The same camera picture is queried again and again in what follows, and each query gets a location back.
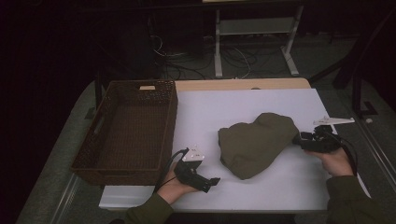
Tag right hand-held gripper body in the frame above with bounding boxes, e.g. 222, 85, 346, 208
300, 116, 356, 154

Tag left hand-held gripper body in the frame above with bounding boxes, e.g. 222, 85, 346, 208
173, 145, 217, 194

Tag olive green pants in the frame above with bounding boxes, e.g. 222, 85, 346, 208
218, 112, 301, 181

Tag brown woven basket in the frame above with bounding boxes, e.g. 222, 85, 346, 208
70, 79, 179, 187

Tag person's left hand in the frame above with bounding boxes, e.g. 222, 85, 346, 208
156, 161, 201, 205

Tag person's right hand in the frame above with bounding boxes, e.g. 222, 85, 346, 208
306, 146, 355, 178

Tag white board sheet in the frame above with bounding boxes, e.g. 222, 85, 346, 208
98, 88, 372, 213

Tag black metal stand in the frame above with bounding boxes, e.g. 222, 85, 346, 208
307, 8, 396, 119

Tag left hand-held gripper cable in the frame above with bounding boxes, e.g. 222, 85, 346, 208
154, 147, 191, 192

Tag hand-held gripper cable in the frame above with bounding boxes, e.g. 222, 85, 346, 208
154, 147, 191, 192
331, 132, 359, 177

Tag right hand-held gripper cable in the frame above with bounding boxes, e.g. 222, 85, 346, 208
331, 132, 359, 177

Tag metal rail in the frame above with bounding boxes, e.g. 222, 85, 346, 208
354, 119, 396, 191
49, 173, 80, 224

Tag tangle of floor cables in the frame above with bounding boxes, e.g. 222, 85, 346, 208
148, 33, 260, 80

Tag white metal desk frame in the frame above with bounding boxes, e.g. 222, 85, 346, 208
214, 5, 304, 78

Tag black post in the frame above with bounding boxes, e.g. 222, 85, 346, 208
93, 72, 105, 108

